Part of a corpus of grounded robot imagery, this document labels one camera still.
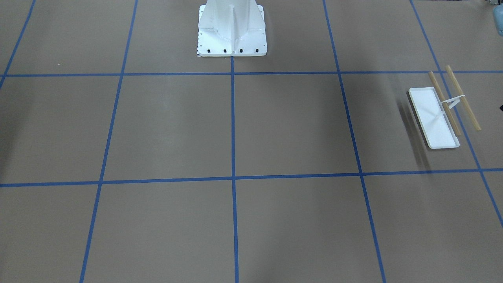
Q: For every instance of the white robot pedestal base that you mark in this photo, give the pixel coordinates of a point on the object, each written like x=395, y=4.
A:
x=231, y=28

